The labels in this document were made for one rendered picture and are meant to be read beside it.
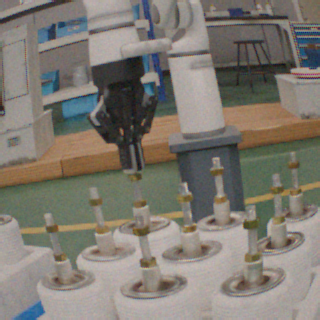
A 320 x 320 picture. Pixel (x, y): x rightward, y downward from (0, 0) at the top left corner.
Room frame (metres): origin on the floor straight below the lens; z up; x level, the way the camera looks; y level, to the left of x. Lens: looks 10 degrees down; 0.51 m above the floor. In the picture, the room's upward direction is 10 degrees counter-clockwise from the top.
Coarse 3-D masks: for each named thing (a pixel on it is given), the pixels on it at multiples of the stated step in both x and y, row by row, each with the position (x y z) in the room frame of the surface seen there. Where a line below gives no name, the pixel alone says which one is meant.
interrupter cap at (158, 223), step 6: (126, 222) 0.92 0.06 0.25; (132, 222) 0.92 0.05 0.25; (156, 222) 0.90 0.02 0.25; (162, 222) 0.89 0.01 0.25; (168, 222) 0.88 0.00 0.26; (120, 228) 0.89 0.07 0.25; (126, 228) 0.89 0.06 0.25; (150, 228) 0.87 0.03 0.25; (156, 228) 0.86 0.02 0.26; (162, 228) 0.87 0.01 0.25; (132, 234) 0.86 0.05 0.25
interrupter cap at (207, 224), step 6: (210, 216) 0.88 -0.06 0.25; (234, 216) 0.86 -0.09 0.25; (240, 216) 0.84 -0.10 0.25; (198, 222) 0.86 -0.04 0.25; (204, 222) 0.85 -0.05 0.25; (210, 222) 0.85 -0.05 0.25; (234, 222) 0.82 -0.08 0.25; (240, 222) 0.82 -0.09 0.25; (198, 228) 0.83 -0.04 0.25; (204, 228) 0.82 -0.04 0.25; (210, 228) 0.82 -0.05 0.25; (216, 228) 0.81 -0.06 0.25; (222, 228) 0.81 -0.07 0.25; (228, 228) 0.81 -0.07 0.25
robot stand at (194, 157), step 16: (176, 144) 1.26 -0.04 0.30; (192, 144) 1.25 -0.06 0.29; (208, 144) 1.25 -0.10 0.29; (224, 144) 1.25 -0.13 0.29; (192, 160) 1.26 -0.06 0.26; (208, 160) 1.26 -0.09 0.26; (224, 160) 1.26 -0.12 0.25; (192, 176) 1.26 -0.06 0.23; (208, 176) 1.26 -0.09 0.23; (224, 176) 1.26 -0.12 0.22; (240, 176) 1.28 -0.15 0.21; (192, 192) 1.27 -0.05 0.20; (208, 192) 1.26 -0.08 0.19; (224, 192) 1.26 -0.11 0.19; (240, 192) 1.28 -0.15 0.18; (192, 208) 1.27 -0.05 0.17; (208, 208) 1.26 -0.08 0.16; (240, 208) 1.27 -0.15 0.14
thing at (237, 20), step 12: (204, 12) 6.71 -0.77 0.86; (228, 12) 6.70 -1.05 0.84; (252, 12) 6.69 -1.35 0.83; (264, 12) 6.68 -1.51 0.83; (216, 24) 6.10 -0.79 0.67; (228, 24) 6.09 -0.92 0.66; (240, 24) 6.70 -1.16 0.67; (252, 24) 6.70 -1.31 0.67; (264, 24) 6.69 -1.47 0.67; (276, 24) 6.67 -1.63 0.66; (288, 24) 6.05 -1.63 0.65; (168, 36) 6.11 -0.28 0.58; (288, 36) 6.08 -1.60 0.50; (276, 60) 6.68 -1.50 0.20; (288, 60) 6.57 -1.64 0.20
